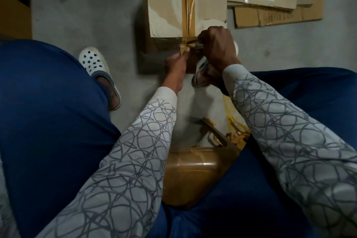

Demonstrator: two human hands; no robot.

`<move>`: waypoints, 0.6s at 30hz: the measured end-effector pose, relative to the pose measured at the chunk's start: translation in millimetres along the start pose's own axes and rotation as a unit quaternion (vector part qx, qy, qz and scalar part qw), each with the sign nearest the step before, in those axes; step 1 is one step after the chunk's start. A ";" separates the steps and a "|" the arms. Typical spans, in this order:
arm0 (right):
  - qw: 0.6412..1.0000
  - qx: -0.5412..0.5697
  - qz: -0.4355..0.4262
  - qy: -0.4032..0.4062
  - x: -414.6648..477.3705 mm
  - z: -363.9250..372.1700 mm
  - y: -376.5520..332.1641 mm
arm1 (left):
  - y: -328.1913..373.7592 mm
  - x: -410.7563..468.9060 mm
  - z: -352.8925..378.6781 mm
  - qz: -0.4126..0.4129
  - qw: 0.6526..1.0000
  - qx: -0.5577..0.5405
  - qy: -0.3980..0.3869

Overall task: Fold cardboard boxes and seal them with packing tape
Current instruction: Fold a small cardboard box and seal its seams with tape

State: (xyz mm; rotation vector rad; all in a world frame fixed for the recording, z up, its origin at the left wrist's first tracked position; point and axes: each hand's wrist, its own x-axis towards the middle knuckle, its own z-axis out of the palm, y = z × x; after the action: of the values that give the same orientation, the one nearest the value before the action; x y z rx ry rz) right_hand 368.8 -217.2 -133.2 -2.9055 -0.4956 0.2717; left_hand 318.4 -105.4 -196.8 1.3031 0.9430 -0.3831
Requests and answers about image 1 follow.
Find person's left hand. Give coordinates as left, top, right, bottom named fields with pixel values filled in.
left=161, top=48, right=192, bottom=96

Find person's right hand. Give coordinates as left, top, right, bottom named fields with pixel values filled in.
left=196, top=25, right=242, bottom=75

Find brown packing tape roll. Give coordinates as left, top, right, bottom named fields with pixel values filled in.
left=179, top=36, right=205, bottom=74

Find small cardboard box being taped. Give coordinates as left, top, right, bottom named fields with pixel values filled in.
left=145, top=0, right=229, bottom=55

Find large black-label cardboard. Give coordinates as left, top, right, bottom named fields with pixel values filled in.
left=0, top=0, right=33, bottom=41

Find person's right forearm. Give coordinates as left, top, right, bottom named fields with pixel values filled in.
left=222, top=63, right=357, bottom=238

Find person's left forearm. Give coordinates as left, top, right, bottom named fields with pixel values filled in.
left=35, top=86, right=178, bottom=238

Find person's right white clog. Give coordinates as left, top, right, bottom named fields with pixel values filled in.
left=191, top=40, right=240, bottom=89

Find person's white clog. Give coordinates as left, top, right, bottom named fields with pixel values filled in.
left=77, top=46, right=122, bottom=111
left=191, top=40, right=240, bottom=89

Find person's left white clog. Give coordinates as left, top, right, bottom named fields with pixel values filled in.
left=77, top=46, right=122, bottom=111

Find person's blue trousers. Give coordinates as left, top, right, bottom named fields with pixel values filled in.
left=0, top=39, right=357, bottom=238

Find brown plastic-wrapped stool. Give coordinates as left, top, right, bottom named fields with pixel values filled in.
left=161, top=94, right=251, bottom=209

